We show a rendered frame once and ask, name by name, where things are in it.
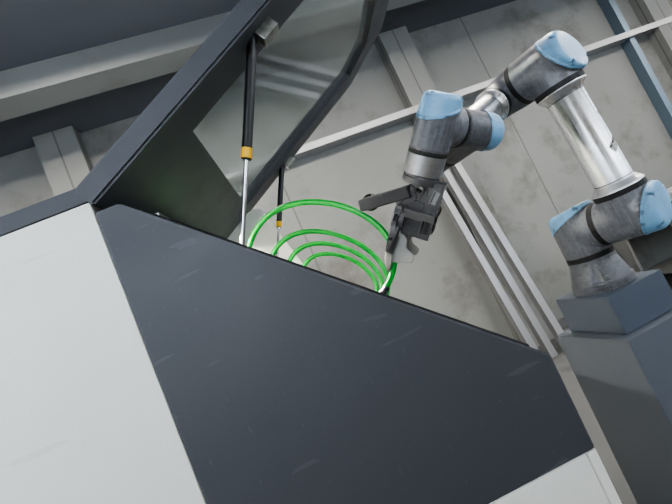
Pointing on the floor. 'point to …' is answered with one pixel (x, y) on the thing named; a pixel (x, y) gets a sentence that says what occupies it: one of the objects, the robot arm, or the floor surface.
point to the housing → (78, 372)
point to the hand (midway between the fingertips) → (388, 262)
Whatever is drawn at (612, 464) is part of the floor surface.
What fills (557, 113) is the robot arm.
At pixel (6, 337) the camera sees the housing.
